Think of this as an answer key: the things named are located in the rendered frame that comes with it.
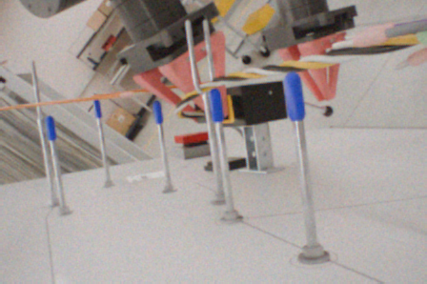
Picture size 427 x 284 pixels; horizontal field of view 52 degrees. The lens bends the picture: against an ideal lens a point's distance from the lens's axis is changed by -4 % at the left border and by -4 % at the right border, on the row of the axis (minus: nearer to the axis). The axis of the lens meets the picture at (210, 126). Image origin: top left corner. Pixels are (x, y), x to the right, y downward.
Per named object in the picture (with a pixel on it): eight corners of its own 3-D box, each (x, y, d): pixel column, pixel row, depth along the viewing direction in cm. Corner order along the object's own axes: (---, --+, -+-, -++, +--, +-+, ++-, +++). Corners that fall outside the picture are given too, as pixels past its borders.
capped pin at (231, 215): (215, 222, 29) (197, 91, 29) (231, 215, 30) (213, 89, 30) (233, 224, 28) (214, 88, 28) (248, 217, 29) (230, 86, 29)
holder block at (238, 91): (288, 118, 46) (283, 80, 46) (246, 126, 43) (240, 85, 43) (262, 120, 50) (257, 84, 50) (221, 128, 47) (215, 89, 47)
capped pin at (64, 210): (60, 213, 39) (44, 116, 38) (75, 211, 39) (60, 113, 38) (52, 216, 37) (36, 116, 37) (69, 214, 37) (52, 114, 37)
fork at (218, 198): (225, 197, 36) (200, 22, 36) (238, 199, 35) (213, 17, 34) (205, 203, 35) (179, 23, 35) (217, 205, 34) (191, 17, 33)
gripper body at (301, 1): (325, 30, 46) (306, -40, 45) (261, 47, 54) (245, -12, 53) (361, 19, 49) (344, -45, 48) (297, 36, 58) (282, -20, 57)
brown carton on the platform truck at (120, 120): (129, 121, 815) (113, 110, 806) (136, 117, 765) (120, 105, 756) (117, 139, 803) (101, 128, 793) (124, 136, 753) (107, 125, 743)
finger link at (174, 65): (211, 137, 39) (156, 42, 37) (172, 139, 45) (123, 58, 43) (260, 97, 42) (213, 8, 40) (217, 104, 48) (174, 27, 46)
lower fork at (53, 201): (45, 204, 44) (23, 63, 43) (63, 201, 44) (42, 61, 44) (45, 208, 42) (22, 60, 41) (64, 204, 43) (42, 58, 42)
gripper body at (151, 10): (172, 52, 36) (125, -31, 34) (123, 71, 45) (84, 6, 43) (225, 18, 39) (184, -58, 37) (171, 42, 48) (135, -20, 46)
